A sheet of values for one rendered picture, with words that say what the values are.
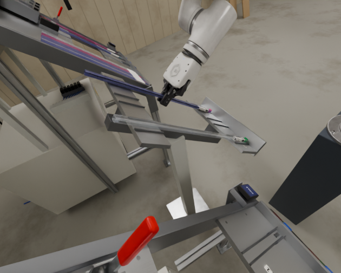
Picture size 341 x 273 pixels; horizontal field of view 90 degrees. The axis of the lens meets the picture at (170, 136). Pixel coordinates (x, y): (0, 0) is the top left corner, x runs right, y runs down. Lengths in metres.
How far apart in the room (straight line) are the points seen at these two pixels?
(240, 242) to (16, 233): 1.69
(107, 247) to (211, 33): 0.54
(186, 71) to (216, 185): 1.01
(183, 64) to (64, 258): 0.51
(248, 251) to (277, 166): 1.19
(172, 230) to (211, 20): 0.52
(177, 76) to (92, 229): 1.24
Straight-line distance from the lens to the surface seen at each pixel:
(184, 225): 0.33
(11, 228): 1.95
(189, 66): 0.55
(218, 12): 0.59
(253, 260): 0.43
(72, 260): 0.25
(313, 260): 0.57
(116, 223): 1.43
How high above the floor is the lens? 1.25
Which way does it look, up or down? 48 degrees down
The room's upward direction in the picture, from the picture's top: 14 degrees counter-clockwise
